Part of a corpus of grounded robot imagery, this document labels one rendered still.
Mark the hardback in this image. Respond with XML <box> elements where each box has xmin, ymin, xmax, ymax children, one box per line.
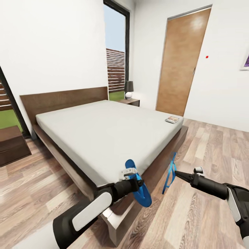
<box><xmin>165</xmin><ymin>117</ymin><xmax>179</xmax><ymax>123</ymax></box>

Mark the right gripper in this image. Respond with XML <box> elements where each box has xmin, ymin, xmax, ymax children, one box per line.
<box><xmin>174</xmin><ymin>170</ymin><xmax>215</xmax><ymax>195</ymax></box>

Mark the sandal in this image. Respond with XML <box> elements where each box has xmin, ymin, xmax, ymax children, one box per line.
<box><xmin>162</xmin><ymin>152</ymin><xmax>177</xmax><ymax>195</ymax></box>
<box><xmin>125</xmin><ymin>159</ymin><xmax>152</xmax><ymax>208</ymax></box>

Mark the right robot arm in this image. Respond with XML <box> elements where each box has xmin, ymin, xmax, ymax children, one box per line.
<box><xmin>174</xmin><ymin>167</ymin><xmax>249</xmax><ymax>249</ymax></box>

